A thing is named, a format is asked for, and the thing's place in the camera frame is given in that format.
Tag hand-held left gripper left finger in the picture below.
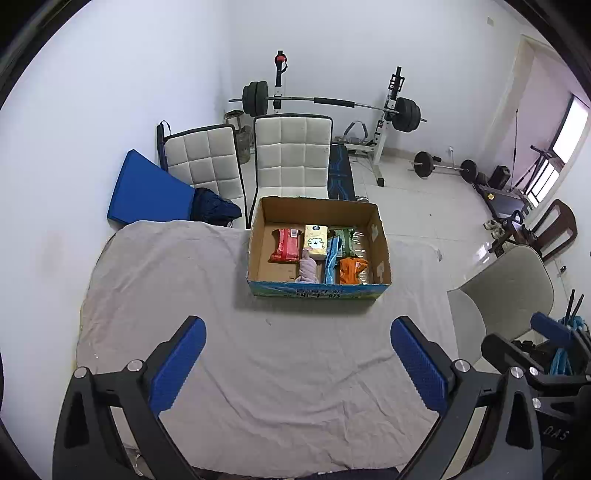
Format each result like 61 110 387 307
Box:
53 315 207 480

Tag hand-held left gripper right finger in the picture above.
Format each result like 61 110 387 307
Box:
390 316 543 480

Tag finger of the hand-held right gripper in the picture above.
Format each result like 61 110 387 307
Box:
480 333 591 394
530 311 591 376

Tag grey table cloth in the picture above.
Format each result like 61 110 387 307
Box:
76 220 458 472

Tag blue soft packet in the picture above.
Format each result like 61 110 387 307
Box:
324 235 341 284

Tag short barbell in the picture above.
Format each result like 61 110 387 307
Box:
409 151 478 182

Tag black narrow bag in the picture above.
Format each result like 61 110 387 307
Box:
156 121 172 171

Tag dark blue bag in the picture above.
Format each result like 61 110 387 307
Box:
191 187 243 227

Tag cardboard box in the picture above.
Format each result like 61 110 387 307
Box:
246 196 393 301

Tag window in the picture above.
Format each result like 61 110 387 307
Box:
526 95 591 208

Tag grey exercise handle device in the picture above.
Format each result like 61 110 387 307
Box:
342 121 370 145

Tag white barbell rack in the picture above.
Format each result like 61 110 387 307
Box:
272 50 404 188

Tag green soft packet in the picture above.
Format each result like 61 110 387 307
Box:
331 226 357 258

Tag white padded chair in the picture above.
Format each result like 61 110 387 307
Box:
249 114 334 229
163 124 247 217

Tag orange soft packet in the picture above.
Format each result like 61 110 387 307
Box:
338 257 370 285

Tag long barbell with black plates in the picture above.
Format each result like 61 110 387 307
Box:
228 80 428 134

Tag grey shell chair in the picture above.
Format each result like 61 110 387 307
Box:
447 244 555 365

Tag pink cloth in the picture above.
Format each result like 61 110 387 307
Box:
294 248 319 283

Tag black poles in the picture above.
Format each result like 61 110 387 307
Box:
566 288 585 324

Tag black weight bench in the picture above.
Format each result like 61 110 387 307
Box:
329 143 356 200

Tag blue hanging cloth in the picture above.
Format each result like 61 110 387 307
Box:
549 316 589 377

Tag brown wooden chair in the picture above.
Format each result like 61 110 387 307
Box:
489 198 578 264

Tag red soft packet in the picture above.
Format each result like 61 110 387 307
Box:
269 227 303 264

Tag black box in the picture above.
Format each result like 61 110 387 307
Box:
488 165 512 190

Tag black exercise machine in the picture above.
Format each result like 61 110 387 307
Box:
475 145 555 222

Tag blue foam mat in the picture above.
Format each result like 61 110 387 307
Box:
107 148 195 229

